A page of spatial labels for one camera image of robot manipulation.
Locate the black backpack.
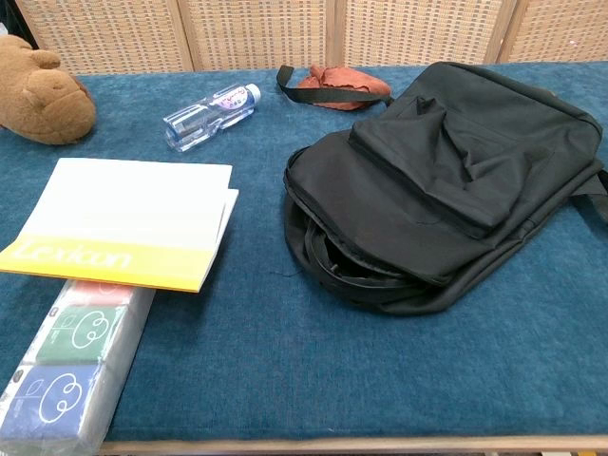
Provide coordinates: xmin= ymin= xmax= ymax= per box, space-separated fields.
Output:
xmin=276 ymin=61 xmax=608 ymax=317

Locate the white yellow Lexikon book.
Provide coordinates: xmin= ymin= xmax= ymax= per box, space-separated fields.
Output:
xmin=0 ymin=158 xmax=240 ymax=295

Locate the blue table cloth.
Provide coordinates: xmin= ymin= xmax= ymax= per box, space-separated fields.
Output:
xmin=0 ymin=64 xmax=608 ymax=441

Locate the clear plastic water bottle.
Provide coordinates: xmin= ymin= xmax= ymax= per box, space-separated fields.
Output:
xmin=163 ymin=83 xmax=263 ymax=153

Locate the rust brown cloth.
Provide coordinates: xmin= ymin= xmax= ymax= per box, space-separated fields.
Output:
xmin=297 ymin=64 xmax=392 ymax=112

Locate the woven folding screen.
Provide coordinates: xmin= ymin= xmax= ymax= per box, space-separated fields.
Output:
xmin=0 ymin=0 xmax=608 ymax=75

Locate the row of coloured boxes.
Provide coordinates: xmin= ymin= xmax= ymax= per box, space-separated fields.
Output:
xmin=0 ymin=279 xmax=157 ymax=456

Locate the brown plush toy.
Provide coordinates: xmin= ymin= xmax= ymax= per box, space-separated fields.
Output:
xmin=0 ymin=35 xmax=98 ymax=146

